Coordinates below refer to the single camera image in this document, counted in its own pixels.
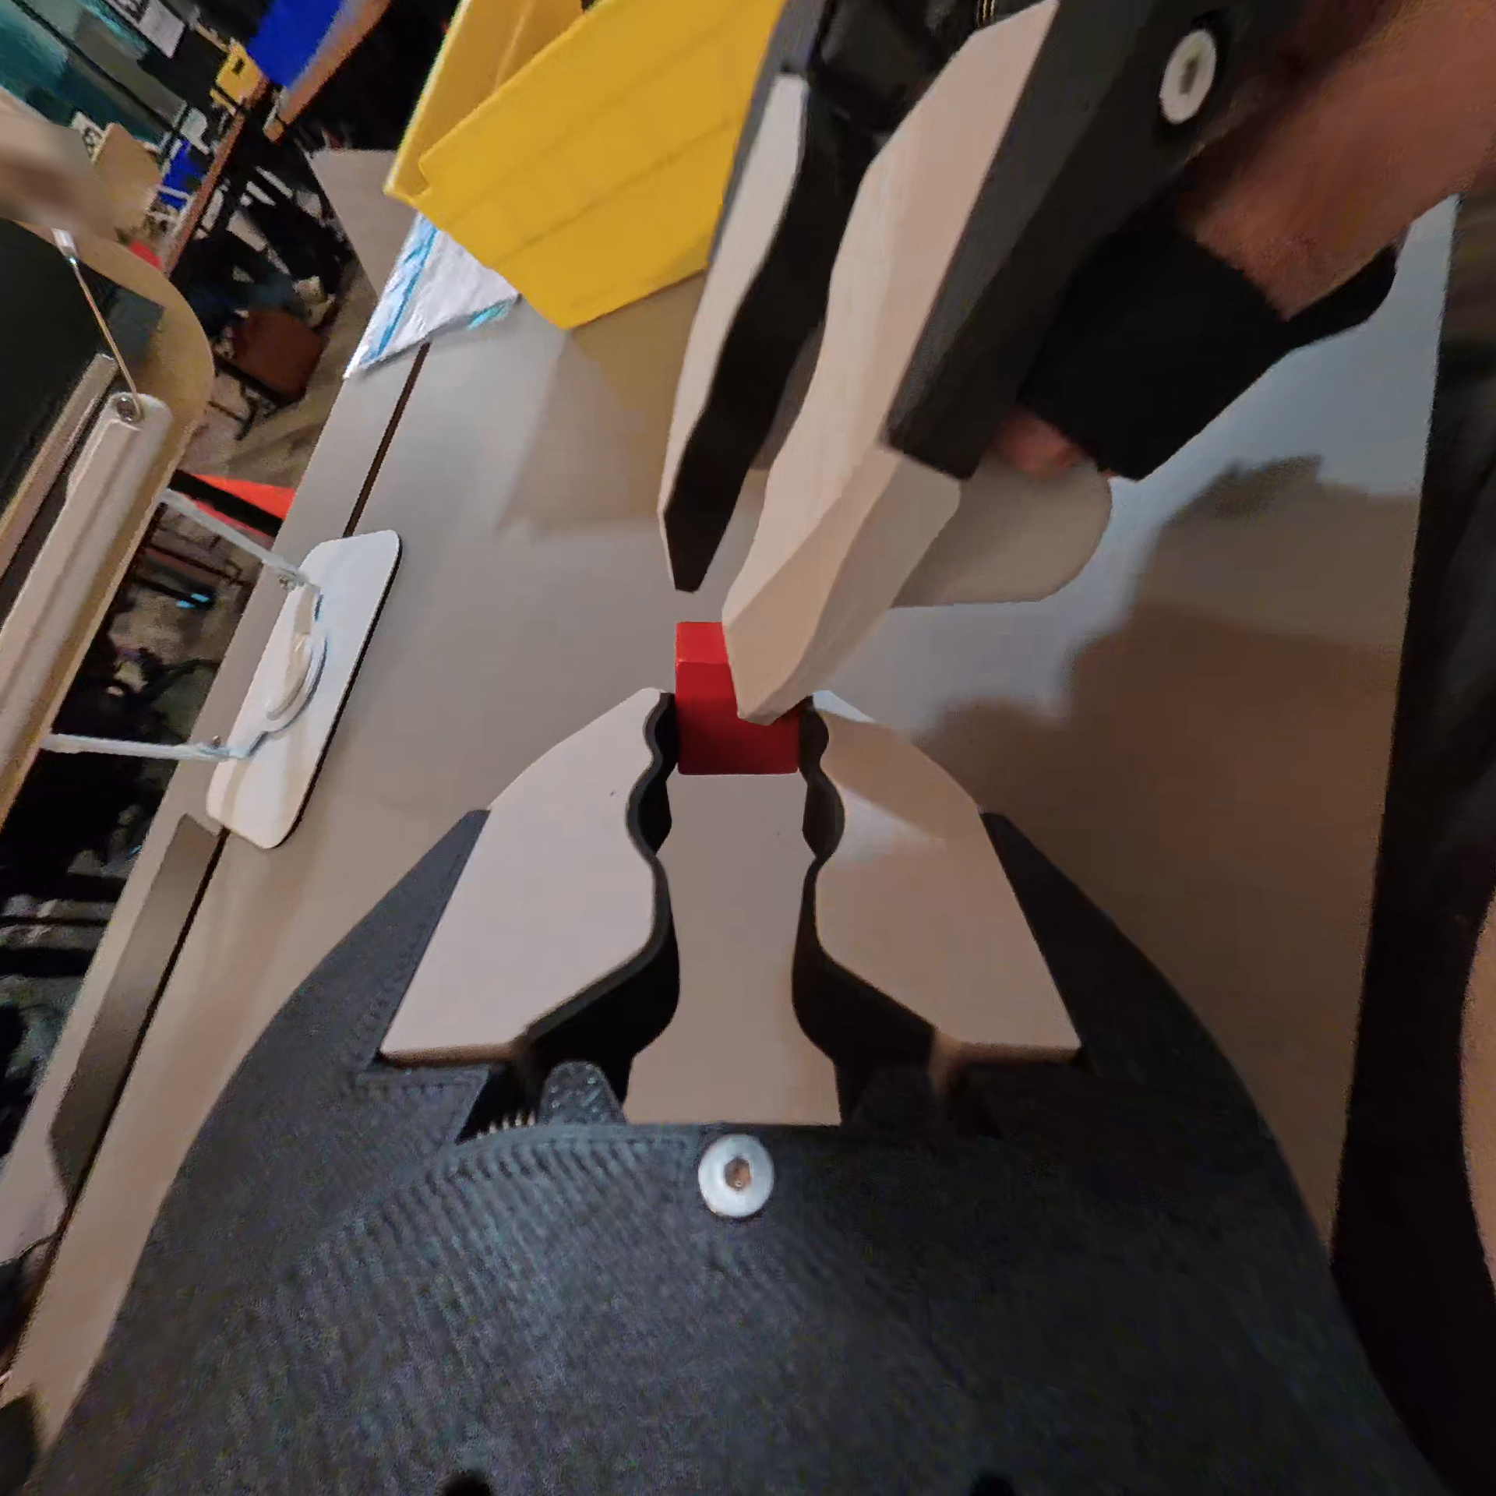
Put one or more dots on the person's right hand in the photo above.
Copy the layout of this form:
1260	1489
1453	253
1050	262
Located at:
1344	151

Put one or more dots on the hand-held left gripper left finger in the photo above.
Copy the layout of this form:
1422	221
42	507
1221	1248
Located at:
539	912

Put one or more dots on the yellow plastic bin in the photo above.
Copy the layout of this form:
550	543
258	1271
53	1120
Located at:
585	151

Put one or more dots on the wood-edged display panel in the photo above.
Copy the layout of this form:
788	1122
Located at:
71	466

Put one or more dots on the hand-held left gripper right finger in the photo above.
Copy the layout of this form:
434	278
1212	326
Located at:
936	922

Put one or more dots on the acrylic stand white base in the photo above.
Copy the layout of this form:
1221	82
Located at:
304	677

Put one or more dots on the red wooden cube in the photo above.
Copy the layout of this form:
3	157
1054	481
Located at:
714	735

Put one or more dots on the grey desk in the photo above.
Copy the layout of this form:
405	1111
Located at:
527	466

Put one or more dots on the blue plastic bin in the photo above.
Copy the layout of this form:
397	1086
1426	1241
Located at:
299	34

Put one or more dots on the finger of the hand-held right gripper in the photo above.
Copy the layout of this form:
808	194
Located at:
714	303
854	466

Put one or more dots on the blue-white paper sheet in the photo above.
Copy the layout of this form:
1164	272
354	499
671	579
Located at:
434	297

